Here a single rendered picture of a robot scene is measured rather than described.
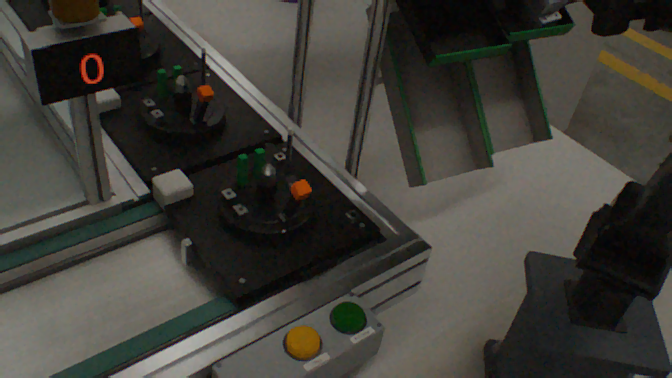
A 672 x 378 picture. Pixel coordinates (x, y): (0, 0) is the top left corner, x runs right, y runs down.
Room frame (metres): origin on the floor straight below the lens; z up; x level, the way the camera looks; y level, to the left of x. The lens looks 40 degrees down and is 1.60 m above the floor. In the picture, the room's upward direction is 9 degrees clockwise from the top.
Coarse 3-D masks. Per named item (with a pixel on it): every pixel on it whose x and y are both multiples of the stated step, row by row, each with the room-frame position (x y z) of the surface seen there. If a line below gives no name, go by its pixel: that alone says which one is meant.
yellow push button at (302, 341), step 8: (296, 328) 0.47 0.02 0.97; (304, 328) 0.47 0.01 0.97; (312, 328) 0.47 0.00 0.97; (288, 336) 0.45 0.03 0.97; (296, 336) 0.45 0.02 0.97; (304, 336) 0.46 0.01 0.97; (312, 336) 0.46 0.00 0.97; (288, 344) 0.44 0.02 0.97; (296, 344) 0.44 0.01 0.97; (304, 344) 0.44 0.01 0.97; (312, 344) 0.45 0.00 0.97; (296, 352) 0.43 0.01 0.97; (304, 352) 0.43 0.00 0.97; (312, 352) 0.44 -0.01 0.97
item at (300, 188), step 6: (288, 180) 0.62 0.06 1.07; (294, 180) 0.63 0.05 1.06; (300, 180) 0.62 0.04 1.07; (294, 186) 0.61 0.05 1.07; (300, 186) 0.61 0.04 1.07; (306, 186) 0.61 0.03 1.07; (294, 192) 0.61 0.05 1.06; (300, 192) 0.60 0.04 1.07; (306, 192) 0.60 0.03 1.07; (294, 198) 0.61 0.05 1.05; (300, 198) 0.60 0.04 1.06; (288, 204) 0.62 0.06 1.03; (294, 204) 0.61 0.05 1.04; (282, 210) 0.63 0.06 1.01; (288, 210) 0.62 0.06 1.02; (294, 210) 0.62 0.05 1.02; (288, 216) 0.62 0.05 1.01
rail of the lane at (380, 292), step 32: (384, 256) 0.62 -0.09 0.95; (416, 256) 0.63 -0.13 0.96; (320, 288) 0.55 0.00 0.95; (352, 288) 0.55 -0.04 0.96; (384, 288) 0.59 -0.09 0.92; (416, 288) 0.65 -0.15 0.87; (256, 320) 0.48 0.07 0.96; (288, 320) 0.48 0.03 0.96; (160, 352) 0.41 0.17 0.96; (192, 352) 0.42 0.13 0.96; (224, 352) 0.42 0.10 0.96
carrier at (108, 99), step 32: (96, 96) 0.85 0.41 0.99; (128, 96) 0.89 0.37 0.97; (160, 96) 0.87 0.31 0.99; (192, 96) 0.89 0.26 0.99; (224, 96) 0.93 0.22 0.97; (128, 128) 0.80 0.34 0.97; (160, 128) 0.79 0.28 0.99; (192, 128) 0.80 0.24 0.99; (224, 128) 0.84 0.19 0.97; (256, 128) 0.86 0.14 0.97; (128, 160) 0.73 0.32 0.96; (160, 160) 0.73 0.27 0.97; (192, 160) 0.75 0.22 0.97; (224, 160) 0.77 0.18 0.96
